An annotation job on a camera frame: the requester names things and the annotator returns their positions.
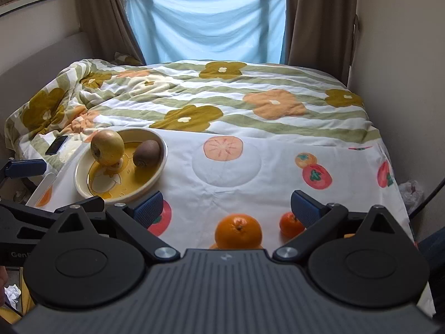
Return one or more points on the brown curtain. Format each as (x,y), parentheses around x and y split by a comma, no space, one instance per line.
(104,10)
(320,17)

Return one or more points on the cream cartoon print bowl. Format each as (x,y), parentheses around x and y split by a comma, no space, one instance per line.
(104,185)

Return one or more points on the floral pillow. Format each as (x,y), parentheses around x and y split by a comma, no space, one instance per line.
(127,59)

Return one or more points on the clear plastic bag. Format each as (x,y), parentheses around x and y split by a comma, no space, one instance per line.
(412,195)

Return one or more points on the dark blue pants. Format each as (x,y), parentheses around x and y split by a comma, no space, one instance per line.
(434,268)

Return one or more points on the orange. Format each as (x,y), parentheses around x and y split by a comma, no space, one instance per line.
(238,233)

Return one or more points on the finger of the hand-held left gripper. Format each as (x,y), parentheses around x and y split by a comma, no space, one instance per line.
(92,203)
(29,168)

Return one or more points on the crumpled white paper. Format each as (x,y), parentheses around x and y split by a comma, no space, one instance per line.
(13,292)

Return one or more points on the light blue cloth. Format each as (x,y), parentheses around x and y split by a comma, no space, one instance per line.
(205,24)

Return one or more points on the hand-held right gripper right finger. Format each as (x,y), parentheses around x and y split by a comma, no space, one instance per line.
(306,209)

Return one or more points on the small tangerine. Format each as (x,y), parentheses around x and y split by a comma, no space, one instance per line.
(290,225)

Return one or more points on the brown kiwi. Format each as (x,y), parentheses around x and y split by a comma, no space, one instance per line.
(147,153)

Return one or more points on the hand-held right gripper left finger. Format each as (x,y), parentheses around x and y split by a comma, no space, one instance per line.
(148,209)

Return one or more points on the yellow-brown apple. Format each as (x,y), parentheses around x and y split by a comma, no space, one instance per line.
(107,146)

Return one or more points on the black smartphone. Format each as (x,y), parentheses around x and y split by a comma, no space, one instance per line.
(56,145)

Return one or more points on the white persimmon print sheet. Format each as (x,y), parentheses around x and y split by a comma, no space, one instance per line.
(264,170)

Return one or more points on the floral striped blanket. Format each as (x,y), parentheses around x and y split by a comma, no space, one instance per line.
(208,97)

